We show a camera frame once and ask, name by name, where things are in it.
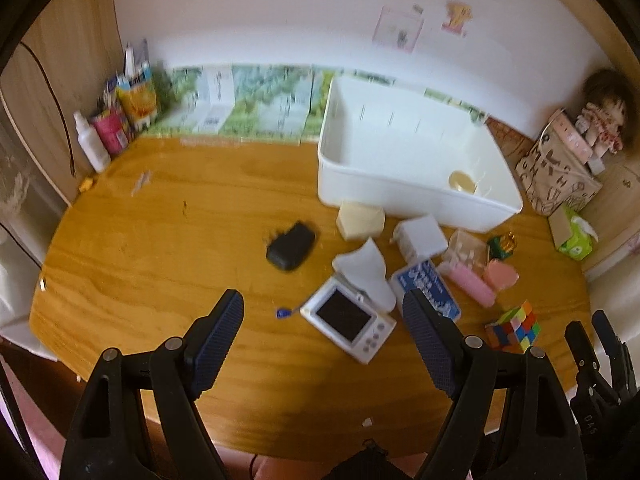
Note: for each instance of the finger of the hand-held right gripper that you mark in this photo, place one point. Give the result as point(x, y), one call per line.
point(582, 350)
point(611, 347)

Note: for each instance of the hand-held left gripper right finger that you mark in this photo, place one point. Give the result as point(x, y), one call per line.
point(430, 345)

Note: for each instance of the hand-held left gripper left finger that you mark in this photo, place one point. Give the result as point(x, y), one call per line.
point(220, 340)

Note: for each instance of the colourful puzzle cube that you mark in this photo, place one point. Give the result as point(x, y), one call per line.
point(515, 332)

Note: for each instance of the pink hair rollers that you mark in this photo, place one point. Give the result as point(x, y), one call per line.
point(470, 285)

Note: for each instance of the white digital device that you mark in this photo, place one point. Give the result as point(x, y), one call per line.
point(347, 317)

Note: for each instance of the white power adapter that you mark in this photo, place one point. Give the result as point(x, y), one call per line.
point(419, 240)

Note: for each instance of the white plastic bin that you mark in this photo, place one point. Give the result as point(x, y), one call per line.
point(415, 160)

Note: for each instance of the blue white packet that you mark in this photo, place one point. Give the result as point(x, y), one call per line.
point(430, 280)

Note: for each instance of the small blue clip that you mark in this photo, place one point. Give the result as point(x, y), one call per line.
point(284, 313)

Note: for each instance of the pink scalloped object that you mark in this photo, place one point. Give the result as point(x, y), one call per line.
point(500, 277)

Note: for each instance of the white curved plastic piece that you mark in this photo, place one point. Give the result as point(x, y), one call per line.
point(362, 272)

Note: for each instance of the clear plastic box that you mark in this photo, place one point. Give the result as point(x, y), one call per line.
point(467, 252)

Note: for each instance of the green tissue pack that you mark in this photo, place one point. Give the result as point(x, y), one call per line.
point(572, 235)

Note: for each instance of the black charger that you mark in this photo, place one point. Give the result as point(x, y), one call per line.
point(291, 246)

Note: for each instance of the cream box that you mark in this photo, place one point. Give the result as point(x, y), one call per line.
point(360, 220)

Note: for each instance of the yellow round lid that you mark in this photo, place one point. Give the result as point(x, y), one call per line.
point(462, 181)

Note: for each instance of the patterned beige bag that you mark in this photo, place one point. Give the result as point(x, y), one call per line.
point(550, 180)

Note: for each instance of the small yellow object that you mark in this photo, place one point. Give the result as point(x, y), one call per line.
point(87, 185)

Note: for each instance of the white chair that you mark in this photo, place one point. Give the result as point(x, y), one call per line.
point(15, 285)

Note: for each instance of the pink striped box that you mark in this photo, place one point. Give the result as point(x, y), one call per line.
point(572, 135)

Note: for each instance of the doll with brown hair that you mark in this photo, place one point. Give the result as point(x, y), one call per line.
point(602, 115)

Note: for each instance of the white plastic bottle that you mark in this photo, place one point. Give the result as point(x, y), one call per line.
point(92, 142)

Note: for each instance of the pink cup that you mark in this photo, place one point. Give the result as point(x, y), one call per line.
point(112, 130)

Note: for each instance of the yellow juice carton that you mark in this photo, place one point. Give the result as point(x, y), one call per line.
point(137, 100)

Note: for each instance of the blue white tube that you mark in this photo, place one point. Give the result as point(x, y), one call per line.
point(114, 87)

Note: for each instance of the wooden cabinet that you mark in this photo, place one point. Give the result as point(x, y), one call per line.
point(75, 35)

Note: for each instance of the pink paper wall sticker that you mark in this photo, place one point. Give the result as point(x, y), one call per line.
point(397, 30)

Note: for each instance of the yellow cartoon wall sticker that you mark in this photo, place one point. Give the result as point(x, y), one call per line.
point(457, 17)

